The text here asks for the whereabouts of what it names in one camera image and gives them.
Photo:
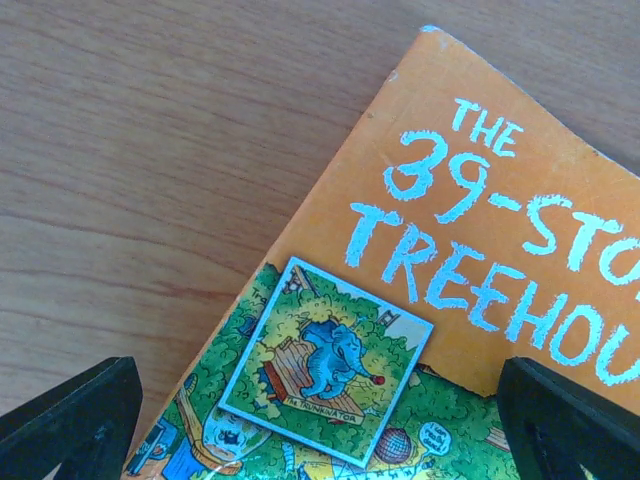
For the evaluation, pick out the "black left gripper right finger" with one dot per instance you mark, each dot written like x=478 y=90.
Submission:
x=558 y=429

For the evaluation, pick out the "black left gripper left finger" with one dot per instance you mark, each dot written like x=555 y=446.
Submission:
x=81 y=429

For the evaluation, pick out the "orange Treehouse book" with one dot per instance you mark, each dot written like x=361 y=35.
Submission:
x=458 y=226

